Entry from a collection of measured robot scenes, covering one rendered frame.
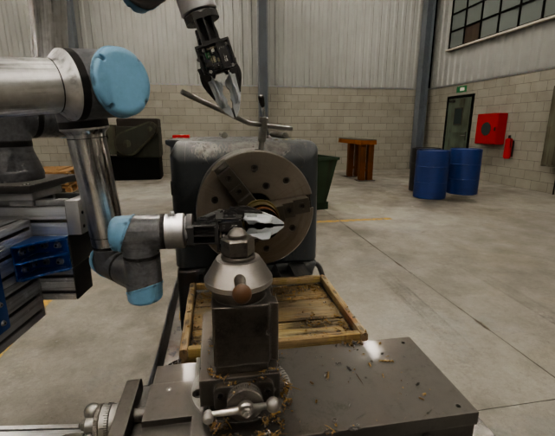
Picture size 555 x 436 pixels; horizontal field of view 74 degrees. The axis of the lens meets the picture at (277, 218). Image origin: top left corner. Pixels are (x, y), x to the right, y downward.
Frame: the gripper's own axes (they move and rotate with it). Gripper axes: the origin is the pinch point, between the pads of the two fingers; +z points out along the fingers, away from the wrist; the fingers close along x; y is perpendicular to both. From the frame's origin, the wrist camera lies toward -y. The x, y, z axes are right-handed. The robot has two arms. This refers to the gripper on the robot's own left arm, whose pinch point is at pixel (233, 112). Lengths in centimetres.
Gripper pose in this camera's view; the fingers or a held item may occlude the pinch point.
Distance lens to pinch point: 87.2
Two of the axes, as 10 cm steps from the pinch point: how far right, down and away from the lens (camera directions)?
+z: 3.0, 9.1, 2.8
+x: 9.4, -3.4, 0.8
